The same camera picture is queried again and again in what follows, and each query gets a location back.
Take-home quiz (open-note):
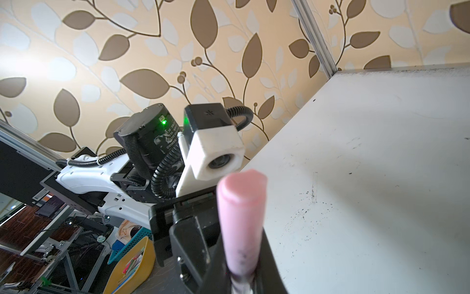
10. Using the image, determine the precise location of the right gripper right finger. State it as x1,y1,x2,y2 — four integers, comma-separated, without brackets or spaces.
253,231,288,294

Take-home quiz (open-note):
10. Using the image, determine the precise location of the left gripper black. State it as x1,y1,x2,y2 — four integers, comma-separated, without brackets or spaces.
149,186,220,283

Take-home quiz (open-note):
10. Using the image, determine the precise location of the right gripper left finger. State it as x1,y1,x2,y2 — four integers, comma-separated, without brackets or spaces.
197,235,232,294

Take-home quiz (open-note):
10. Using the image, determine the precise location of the pink fountain pen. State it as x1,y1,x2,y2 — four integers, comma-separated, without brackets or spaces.
217,169,268,294

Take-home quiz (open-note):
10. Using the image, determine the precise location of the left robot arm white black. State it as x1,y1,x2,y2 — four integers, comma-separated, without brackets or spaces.
56,103,254,265

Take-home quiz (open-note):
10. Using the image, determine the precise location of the yellow plastic bin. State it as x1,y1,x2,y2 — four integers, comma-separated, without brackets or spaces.
104,236,155,294

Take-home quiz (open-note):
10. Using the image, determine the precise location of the teal plastic basket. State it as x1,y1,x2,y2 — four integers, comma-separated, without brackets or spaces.
107,228,153,265

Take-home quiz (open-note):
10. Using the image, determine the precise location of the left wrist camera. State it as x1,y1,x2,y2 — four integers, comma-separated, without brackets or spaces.
176,103,246,197

